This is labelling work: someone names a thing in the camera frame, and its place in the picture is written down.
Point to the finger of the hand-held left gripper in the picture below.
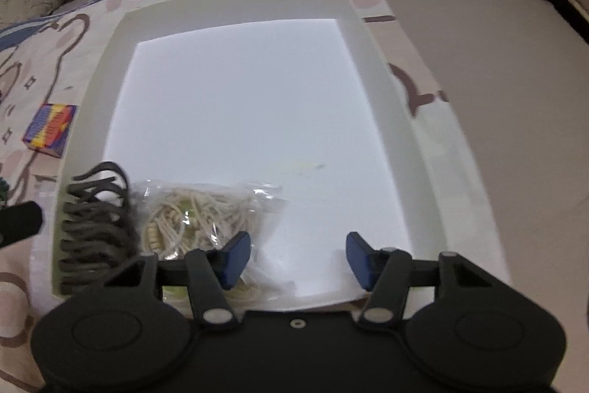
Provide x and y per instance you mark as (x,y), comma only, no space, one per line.
(20,220)

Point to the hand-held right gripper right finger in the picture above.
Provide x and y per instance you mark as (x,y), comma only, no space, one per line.
(361,259)

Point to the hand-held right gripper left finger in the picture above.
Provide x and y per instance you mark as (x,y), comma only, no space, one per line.
(233,259)

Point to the colourful red-sided small box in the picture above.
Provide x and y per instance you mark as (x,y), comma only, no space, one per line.
(48,128)

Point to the white cardboard box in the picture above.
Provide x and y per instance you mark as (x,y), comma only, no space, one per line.
(253,98)

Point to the cartoon printed blanket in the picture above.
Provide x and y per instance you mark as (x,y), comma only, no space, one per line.
(27,52)

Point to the beige fleece blanket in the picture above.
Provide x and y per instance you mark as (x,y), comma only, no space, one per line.
(27,4)

